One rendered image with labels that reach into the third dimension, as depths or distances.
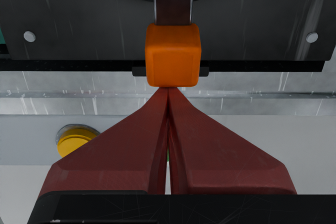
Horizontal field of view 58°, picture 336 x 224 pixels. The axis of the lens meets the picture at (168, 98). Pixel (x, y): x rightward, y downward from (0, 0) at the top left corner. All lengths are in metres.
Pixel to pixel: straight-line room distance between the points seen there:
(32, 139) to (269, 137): 0.30
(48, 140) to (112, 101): 0.08
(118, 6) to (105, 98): 0.09
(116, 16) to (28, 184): 0.39
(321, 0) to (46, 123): 0.24
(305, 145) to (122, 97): 0.30
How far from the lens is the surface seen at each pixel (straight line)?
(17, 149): 0.34
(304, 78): 0.27
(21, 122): 0.31
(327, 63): 0.27
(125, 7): 0.21
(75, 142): 0.29
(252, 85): 0.26
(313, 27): 0.24
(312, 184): 0.55
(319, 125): 0.46
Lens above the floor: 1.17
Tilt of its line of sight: 54 degrees down
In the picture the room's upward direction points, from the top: 180 degrees counter-clockwise
